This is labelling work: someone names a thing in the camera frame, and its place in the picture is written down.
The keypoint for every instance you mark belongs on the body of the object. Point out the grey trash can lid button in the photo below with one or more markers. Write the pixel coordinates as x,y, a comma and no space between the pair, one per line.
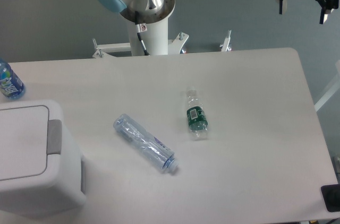
54,137

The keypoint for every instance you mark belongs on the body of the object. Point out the white frame right side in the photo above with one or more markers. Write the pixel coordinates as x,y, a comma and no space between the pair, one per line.
330,89

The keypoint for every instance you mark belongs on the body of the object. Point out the clear blue crushed bottle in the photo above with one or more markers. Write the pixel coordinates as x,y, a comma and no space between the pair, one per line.
146,144

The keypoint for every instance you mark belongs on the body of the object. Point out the blue labelled drink bottle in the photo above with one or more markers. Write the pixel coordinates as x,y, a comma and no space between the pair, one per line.
11,85

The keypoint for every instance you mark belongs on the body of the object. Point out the white trash can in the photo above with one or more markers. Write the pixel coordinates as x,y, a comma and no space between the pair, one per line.
33,183

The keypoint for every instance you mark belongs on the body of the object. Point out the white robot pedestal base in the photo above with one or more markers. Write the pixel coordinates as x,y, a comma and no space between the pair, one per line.
145,39

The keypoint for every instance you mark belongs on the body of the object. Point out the black device at table edge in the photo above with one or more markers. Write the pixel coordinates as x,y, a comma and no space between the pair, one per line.
330,194

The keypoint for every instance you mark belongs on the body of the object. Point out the green labelled clear bottle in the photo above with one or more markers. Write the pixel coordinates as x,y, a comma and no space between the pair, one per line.
196,117

